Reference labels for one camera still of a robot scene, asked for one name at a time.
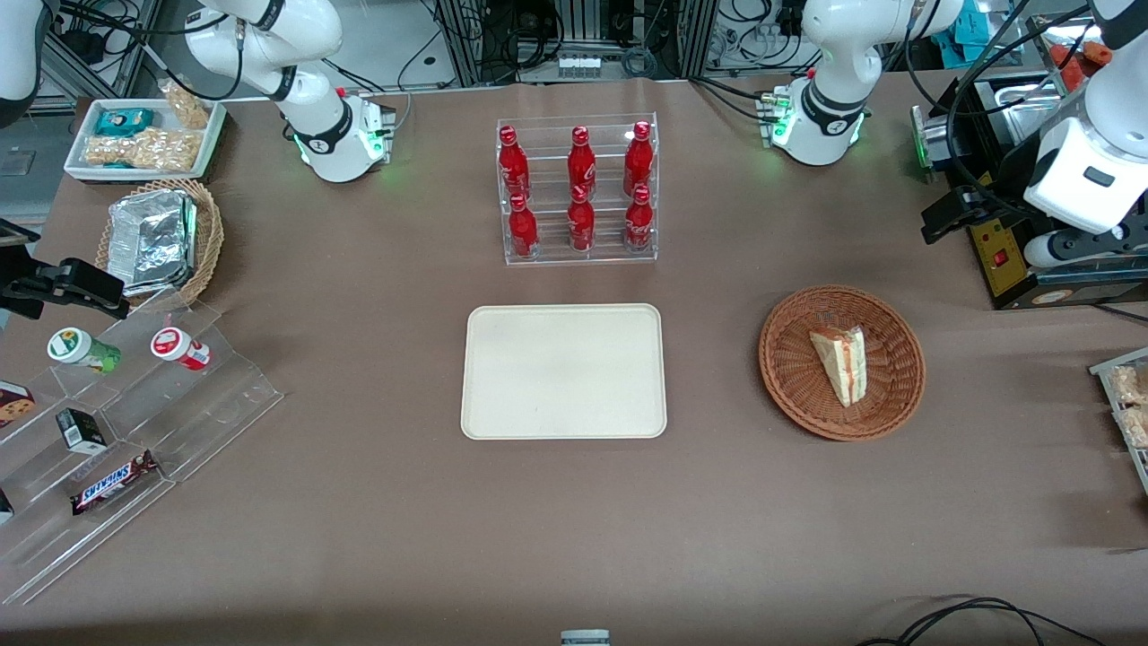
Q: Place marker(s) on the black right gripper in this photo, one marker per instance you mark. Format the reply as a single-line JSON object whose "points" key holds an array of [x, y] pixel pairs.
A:
{"points": [[20, 287]]}

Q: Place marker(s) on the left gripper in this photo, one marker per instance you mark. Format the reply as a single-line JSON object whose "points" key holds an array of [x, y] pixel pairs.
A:
{"points": [[1002, 190]]}

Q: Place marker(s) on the triangular sandwich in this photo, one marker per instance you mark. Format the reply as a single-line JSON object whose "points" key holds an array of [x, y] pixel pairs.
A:
{"points": [[841, 363]]}

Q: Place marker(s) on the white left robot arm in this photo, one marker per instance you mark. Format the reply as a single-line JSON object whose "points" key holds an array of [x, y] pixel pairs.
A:
{"points": [[830, 108]]}

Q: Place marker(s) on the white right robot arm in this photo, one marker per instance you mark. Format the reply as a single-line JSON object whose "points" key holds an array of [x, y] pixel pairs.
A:
{"points": [[327, 135]]}

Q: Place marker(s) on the light tan wicker basket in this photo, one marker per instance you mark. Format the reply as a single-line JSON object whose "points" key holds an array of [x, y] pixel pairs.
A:
{"points": [[208, 242]]}

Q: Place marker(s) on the white rectangular snack tray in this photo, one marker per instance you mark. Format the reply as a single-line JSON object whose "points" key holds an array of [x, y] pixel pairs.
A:
{"points": [[81, 135]]}

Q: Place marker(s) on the white tray with snack bags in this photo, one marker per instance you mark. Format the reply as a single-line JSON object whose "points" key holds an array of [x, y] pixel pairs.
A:
{"points": [[1112, 368]]}

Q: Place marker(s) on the brown wicker basket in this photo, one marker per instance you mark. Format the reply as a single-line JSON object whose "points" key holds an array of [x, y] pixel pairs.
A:
{"points": [[789, 359]]}

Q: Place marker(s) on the cream plastic tray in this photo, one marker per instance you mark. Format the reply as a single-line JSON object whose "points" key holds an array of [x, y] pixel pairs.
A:
{"points": [[563, 372]]}

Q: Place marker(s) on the black food warmer appliance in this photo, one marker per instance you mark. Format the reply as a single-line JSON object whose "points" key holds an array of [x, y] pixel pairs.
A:
{"points": [[1004, 260]]}

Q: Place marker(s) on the green lidded snack cup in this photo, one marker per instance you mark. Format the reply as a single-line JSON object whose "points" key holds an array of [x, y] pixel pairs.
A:
{"points": [[81, 348]]}

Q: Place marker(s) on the silver foil wrapped package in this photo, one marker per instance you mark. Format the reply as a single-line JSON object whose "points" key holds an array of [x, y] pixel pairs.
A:
{"points": [[152, 242]]}

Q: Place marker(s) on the red lidded snack cup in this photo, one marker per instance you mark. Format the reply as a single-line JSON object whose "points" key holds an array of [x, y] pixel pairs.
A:
{"points": [[178, 346]]}

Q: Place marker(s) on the steel pan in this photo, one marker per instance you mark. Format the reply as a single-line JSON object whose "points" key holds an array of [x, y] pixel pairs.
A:
{"points": [[1045, 103]]}

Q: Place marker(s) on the large clear peanut bag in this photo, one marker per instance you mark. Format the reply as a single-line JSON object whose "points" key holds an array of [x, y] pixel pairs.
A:
{"points": [[143, 150]]}

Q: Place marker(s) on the brown cookie box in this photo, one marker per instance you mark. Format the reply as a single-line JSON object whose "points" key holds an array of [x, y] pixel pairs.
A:
{"points": [[13, 404]]}

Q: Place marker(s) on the small black box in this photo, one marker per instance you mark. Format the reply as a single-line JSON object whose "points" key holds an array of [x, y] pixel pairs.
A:
{"points": [[82, 432]]}

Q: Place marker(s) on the teal snack packet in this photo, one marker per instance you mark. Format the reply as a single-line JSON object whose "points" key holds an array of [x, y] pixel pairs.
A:
{"points": [[124, 121]]}

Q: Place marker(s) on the clear acrylic stepped shelf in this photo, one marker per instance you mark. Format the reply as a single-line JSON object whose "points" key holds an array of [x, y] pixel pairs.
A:
{"points": [[215, 404]]}

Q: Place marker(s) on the orange red food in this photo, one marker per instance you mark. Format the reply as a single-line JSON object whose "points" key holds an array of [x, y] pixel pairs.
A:
{"points": [[1072, 56]]}

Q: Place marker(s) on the small clear peanut bag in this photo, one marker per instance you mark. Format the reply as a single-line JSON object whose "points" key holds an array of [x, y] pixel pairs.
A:
{"points": [[186, 106]]}

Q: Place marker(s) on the Snickers chocolate bar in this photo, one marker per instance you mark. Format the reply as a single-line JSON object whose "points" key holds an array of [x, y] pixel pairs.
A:
{"points": [[115, 483]]}

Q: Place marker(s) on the clear snack bag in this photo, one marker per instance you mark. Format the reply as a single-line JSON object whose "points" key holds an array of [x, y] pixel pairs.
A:
{"points": [[1132, 399]]}

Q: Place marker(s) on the red cola bottle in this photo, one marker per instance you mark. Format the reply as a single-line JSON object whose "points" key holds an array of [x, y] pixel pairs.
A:
{"points": [[580, 224], [581, 166], [639, 161], [513, 166], [639, 224], [524, 231]]}

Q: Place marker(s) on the clear acrylic bottle rack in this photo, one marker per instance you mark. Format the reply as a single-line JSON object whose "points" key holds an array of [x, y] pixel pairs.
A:
{"points": [[610, 256]]}

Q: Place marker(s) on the white power strip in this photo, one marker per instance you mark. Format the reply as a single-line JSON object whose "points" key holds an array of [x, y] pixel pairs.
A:
{"points": [[578, 65]]}

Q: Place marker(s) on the small grey device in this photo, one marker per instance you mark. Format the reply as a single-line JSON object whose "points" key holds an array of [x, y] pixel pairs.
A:
{"points": [[585, 638]]}

